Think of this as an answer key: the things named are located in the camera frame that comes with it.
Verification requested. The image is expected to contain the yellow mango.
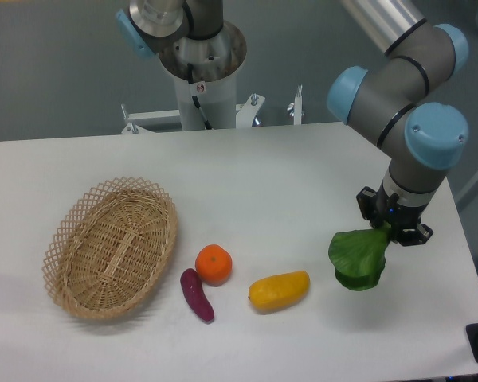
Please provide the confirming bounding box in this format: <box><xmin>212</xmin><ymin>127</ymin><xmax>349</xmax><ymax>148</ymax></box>
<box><xmin>248</xmin><ymin>271</ymin><xmax>311</xmax><ymax>312</ymax></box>

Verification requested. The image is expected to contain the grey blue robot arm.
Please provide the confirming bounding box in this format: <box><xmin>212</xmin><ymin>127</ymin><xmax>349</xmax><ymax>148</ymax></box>
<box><xmin>116</xmin><ymin>1</ymin><xmax>469</xmax><ymax>246</ymax></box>

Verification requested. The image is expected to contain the purple sweet potato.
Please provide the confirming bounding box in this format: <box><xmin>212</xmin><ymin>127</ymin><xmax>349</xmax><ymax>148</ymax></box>
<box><xmin>180</xmin><ymin>268</ymin><xmax>214</xmax><ymax>323</ymax></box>

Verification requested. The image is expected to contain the orange tangerine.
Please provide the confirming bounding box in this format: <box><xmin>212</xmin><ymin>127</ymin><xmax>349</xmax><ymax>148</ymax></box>
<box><xmin>195</xmin><ymin>244</ymin><xmax>233</xmax><ymax>286</ymax></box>

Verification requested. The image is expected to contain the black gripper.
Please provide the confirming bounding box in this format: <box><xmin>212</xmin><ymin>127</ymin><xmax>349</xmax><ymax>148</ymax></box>
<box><xmin>356</xmin><ymin>186</ymin><xmax>433</xmax><ymax>245</ymax></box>

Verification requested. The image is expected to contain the white table leg frame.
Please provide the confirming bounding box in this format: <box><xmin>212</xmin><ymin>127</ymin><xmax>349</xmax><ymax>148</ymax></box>
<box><xmin>456</xmin><ymin>170</ymin><xmax>478</xmax><ymax>212</ymax></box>

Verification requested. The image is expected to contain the green leafy vegetable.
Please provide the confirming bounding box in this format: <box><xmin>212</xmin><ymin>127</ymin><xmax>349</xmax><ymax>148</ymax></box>
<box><xmin>328</xmin><ymin>224</ymin><xmax>391</xmax><ymax>291</ymax></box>

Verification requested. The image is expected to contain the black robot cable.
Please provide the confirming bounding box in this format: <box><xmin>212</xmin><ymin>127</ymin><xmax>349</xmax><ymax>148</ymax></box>
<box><xmin>186</xmin><ymin>62</ymin><xmax>214</xmax><ymax>131</ymax></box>

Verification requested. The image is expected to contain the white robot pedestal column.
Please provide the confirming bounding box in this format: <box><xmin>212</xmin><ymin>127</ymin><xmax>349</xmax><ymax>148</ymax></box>
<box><xmin>159</xmin><ymin>21</ymin><xmax>247</xmax><ymax>131</ymax></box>

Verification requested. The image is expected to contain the white metal base frame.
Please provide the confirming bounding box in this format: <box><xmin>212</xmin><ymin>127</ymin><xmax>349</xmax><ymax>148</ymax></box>
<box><xmin>121</xmin><ymin>84</ymin><xmax>304</xmax><ymax>134</ymax></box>

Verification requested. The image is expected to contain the woven wicker basket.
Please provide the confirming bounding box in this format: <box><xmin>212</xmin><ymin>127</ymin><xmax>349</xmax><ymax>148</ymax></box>
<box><xmin>42</xmin><ymin>177</ymin><xmax>178</xmax><ymax>320</ymax></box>

